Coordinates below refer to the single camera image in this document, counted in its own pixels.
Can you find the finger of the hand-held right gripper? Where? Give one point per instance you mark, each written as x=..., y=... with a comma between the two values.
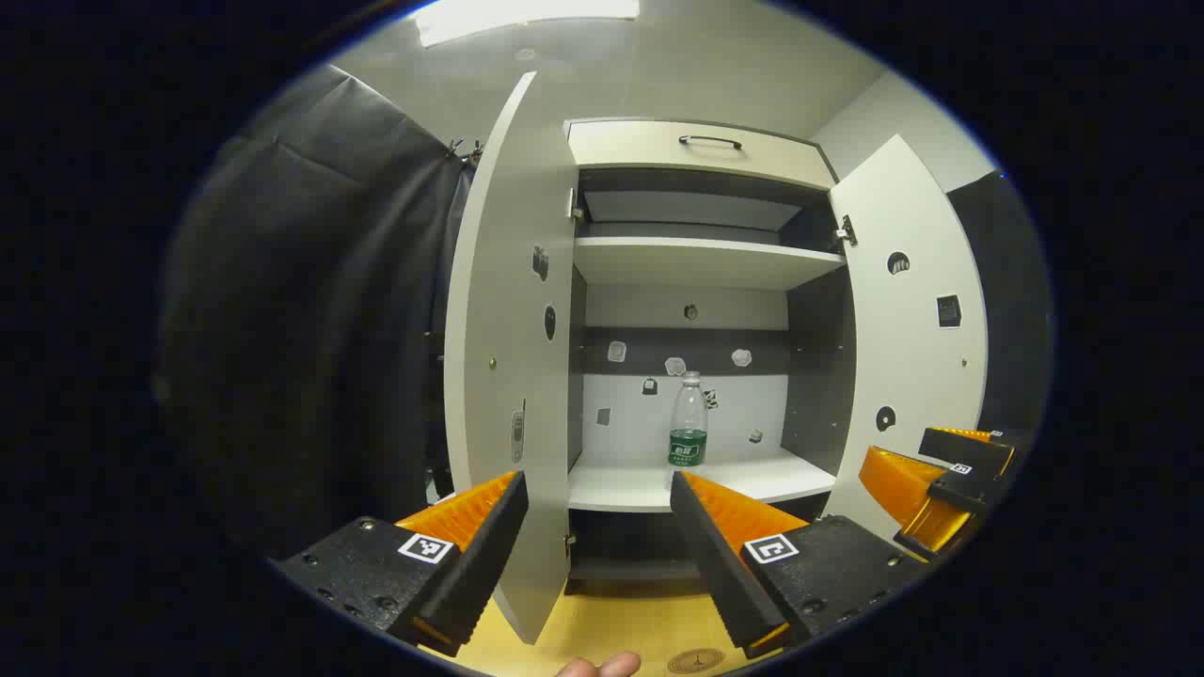
x=955, y=491
x=969, y=449

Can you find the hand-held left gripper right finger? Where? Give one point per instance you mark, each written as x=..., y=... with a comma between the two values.
x=715, y=574

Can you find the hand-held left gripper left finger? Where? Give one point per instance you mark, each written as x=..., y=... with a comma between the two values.
x=480, y=574

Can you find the white door black cat sticker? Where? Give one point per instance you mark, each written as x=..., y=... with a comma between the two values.
x=912, y=376

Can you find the clear plastic bottle green label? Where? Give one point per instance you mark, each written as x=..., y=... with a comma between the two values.
x=688, y=423

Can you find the white cabinet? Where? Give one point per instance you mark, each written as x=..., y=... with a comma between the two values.
x=818, y=376

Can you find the white cabinet shelf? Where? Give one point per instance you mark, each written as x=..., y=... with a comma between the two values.
x=696, y=263
x=640, y=484

